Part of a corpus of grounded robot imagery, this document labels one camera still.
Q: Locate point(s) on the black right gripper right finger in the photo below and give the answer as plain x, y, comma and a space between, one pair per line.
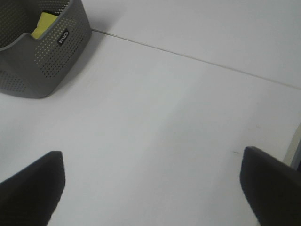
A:
272, 189

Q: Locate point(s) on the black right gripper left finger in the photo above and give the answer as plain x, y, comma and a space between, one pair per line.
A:
30, 197

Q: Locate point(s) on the grey perforated plastic basket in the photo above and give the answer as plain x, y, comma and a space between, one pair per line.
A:
33, 68

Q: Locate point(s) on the yellow folded towel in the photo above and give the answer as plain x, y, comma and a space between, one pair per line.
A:
45, 21

